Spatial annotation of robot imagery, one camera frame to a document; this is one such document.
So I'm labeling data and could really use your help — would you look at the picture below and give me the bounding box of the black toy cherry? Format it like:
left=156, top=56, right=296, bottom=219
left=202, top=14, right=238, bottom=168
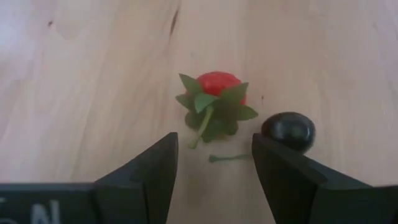
left=208, top=111, right=317, bottom=163

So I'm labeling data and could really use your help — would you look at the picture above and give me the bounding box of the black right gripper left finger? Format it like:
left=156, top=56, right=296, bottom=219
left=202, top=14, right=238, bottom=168
left=93, top=132, right=179, bottom=224

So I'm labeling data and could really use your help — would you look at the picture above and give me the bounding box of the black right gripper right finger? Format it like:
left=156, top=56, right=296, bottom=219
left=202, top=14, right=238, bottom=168
left=252, top=133, right=383, bottom=224

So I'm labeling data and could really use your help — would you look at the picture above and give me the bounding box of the red toy strawberry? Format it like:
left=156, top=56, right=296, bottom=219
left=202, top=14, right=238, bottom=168
left=175, top=70, right=259, bottom=149

